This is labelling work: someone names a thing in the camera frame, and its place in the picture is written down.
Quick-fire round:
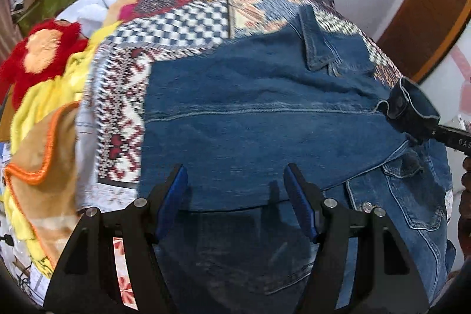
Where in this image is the blue denim jacket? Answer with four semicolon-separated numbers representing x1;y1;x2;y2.
138;5;457;314

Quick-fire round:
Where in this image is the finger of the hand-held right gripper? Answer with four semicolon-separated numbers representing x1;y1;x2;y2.
392;117;440;144

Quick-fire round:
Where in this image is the red plush toy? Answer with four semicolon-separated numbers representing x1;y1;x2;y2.
0;20;91;109

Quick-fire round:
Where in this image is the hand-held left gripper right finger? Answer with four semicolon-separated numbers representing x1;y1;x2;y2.
283;163;430;314

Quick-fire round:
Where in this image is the brown wooden door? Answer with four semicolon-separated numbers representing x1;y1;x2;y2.
375;0;471;83

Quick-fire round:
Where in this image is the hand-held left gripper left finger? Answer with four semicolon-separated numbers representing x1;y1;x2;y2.
43;164;188;314

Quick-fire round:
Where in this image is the person's right hand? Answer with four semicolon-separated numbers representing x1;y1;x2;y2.
461;156;471;197

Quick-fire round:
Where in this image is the yellow fleece blanket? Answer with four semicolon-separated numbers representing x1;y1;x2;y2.
4;20;122;278

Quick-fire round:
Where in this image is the patterned patchwork bedsheet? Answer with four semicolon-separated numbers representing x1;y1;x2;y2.
75;0;455;314

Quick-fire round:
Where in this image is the white cloth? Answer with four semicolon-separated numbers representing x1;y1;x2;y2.
55;0;131;39

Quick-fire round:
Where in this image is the brown blanket with orange trim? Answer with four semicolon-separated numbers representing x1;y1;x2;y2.
4;101;83;263

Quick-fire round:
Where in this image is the green box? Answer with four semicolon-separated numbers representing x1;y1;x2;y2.
15;0;79;37

